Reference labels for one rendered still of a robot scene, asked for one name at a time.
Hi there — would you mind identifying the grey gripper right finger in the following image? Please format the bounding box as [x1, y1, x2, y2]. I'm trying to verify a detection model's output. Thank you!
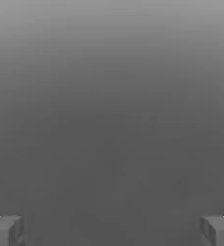
[199, 215, 224, 246]

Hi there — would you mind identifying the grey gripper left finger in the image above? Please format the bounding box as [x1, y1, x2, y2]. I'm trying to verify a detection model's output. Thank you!
[0, 215, 25, 246]

